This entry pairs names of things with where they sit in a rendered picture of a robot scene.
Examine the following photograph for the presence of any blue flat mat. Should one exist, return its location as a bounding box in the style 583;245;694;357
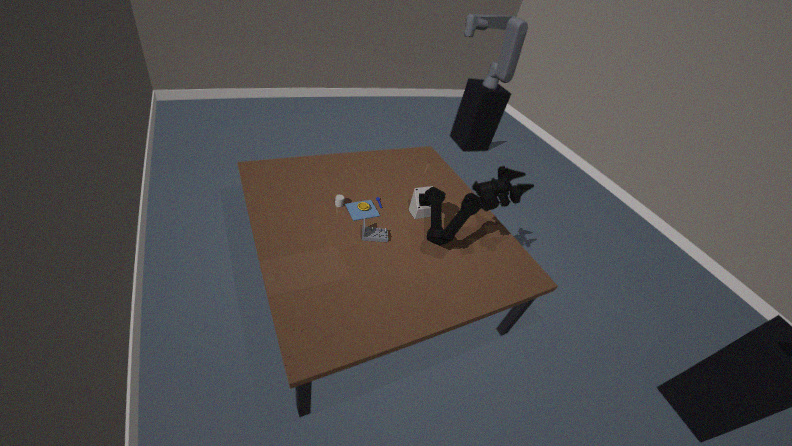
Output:
345;200;380;221

